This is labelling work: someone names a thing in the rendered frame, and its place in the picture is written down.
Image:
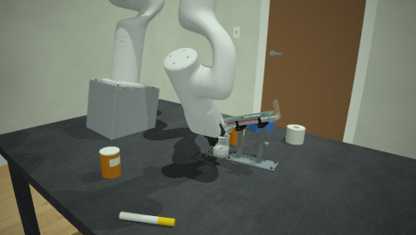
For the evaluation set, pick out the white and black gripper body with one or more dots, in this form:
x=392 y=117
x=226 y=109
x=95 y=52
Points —
x=206 y=124

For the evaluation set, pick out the orange pill bottle with white cap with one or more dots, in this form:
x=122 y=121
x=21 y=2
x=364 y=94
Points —
x=233 y=137
x=110 y=161

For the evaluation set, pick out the blue rectangular block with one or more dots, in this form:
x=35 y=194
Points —
x=269 y=127

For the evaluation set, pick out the white cylinder with yellow cap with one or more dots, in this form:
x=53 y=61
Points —
x=147 y=219

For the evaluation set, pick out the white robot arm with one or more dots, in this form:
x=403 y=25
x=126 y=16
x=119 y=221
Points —
x=195 y=84

